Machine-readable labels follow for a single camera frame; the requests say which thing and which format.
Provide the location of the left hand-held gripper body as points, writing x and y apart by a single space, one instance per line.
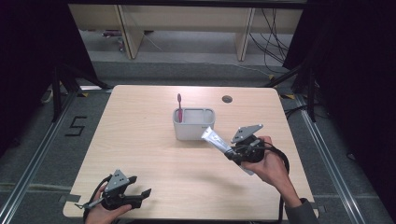
118 194

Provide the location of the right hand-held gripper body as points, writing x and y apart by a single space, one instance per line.
249 149

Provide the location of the white toothpaste tube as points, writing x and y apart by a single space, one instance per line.
214 140

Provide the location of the grey toothbrush holder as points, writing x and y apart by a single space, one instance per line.
191 127

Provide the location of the pink toothbrush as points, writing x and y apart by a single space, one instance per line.
179 107

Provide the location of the person's left hand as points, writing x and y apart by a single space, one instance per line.
102 215

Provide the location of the person's right hand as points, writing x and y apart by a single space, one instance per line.
272 169

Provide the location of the black metal stand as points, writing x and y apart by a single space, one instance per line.
57 90
308 90

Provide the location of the light wooden desk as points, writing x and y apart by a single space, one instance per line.
186 21

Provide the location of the small red clutter under desk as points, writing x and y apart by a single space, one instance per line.
115 36

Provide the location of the aluminium floor rail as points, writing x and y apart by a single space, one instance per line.
34 158
330 161

